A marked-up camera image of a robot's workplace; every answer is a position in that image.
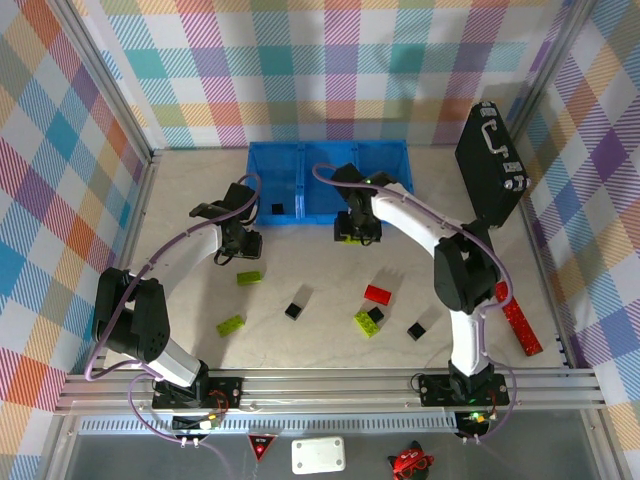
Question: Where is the aluminium corner post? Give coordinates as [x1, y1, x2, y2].
[52, 0, 161, 166]
[507, 0, 599, 146]

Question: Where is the red cat figure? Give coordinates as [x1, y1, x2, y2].
[388, 440, 435, 480]

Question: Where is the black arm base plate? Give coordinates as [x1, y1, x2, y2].
[417, 373, 511, 407]
[151, 375, 245, 410]

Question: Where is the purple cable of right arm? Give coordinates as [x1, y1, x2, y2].
[312, 162, 517, 446]

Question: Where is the red lego brick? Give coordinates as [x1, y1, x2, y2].
[363, 283, 393, 305]

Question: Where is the white rectangular box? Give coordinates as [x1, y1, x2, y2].
[291, 436, 347, 475]

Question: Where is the aluminium side rail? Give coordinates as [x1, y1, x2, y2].
[87, 149, 162, 374]
[519, 204, 576, 364]

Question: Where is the aluminium front frame rail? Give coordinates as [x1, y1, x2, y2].
[54, 368, 619, 416]

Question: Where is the slotted grey cable duct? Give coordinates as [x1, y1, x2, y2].
[79, 417, 459, 436]

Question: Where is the blue plastic bin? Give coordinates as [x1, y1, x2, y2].
[354, 141, 416, 201]
[246, 141, 307, 227]
[298, 141, 361, 227]

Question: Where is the red triangle sign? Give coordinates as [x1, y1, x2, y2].
[247, 433, 278, 462]

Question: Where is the black case with metal handle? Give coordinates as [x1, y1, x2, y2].
[453, 101, 531, 231]

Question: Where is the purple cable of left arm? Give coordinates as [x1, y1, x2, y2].
[84, 172, 261, 480]

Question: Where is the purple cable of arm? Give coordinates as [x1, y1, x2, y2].
[312, 162, 517, 446]
[84, 172, 261, 480]

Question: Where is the red glitter bar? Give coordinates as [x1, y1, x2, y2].
[494, 281, 544, 357]

